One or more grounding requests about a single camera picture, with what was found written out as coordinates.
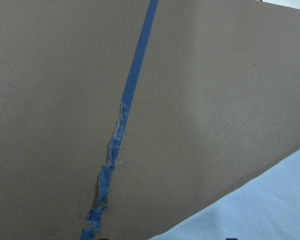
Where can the light blue t-shirt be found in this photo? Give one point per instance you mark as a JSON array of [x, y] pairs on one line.
[[265, 208]]

